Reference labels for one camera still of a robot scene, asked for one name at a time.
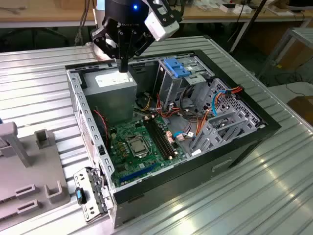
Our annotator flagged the black slanted pole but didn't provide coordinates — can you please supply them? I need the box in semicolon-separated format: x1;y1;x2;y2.
248;0;268;25

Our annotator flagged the small white box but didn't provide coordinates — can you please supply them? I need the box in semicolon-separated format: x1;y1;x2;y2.
219;2;237;13

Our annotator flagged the yellow black wire bundle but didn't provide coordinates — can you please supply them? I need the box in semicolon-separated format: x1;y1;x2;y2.
135;92;154;112

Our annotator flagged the grey parts rack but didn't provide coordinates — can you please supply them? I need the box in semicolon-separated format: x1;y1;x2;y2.
0;121;71;220

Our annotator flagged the long wooden desk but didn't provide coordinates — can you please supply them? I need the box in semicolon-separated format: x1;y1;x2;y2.
0;0;313;29

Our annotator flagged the grey optical drive cage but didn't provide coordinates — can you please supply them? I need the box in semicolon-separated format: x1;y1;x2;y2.
156;55;216;111

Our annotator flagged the black blue latch tab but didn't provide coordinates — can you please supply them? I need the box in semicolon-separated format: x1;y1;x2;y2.
75;187;88;205

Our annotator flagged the brown cardboard box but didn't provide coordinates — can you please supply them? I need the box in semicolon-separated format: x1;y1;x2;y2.
287;95;313;123
278;41;313;71

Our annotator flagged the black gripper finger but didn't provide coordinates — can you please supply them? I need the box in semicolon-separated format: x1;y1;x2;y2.
90;24;124;73
123;30;154;73

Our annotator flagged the blue plastic drive latch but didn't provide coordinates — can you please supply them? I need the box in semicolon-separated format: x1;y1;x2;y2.
164;57;194;78

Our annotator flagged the orange wire bundle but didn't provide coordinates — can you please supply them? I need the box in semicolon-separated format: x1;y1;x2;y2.
156;94;211;143

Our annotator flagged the black open PC case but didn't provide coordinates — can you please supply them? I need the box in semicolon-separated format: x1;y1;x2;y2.
65;48;282;230

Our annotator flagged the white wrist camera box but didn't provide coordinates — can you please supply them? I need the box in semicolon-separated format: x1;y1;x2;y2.
144;9;180;42

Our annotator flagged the thin black cable bundle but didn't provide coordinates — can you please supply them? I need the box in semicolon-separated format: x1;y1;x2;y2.
73;0;98;47

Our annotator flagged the grey metal disk bay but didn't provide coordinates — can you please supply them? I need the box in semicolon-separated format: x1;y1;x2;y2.
189;78;267;157

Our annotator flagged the blue expansion slot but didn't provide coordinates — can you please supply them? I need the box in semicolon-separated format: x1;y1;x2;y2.
119;163;157;184

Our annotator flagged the grey metal frame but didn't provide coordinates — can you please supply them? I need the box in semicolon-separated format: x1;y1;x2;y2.
256;26;313;81

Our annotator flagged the grey metal slot bracket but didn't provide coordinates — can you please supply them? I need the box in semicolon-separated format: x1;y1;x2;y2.
73;165;115;224

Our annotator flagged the CPU socket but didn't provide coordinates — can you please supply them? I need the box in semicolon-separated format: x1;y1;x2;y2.
125;134;150;159

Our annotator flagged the red black fan wire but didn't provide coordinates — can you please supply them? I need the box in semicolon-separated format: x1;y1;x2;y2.
93;109;110;148

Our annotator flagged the orange power wire black plug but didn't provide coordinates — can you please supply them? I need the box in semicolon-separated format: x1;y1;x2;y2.
229;85;245;95

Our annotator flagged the blue data wire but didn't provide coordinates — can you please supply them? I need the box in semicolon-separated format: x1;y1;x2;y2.
211;90;232;117

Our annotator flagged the black RAM slot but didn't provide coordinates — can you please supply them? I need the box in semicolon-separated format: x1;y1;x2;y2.
152;117;179;156
149;118;176;158
146;119;174;159
143;119;171;160

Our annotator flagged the green motherboard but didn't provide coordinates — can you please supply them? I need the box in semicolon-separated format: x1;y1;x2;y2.
107;115;189;188

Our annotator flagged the grey power supply unit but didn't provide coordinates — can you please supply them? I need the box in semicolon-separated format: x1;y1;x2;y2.
82;67;138;127

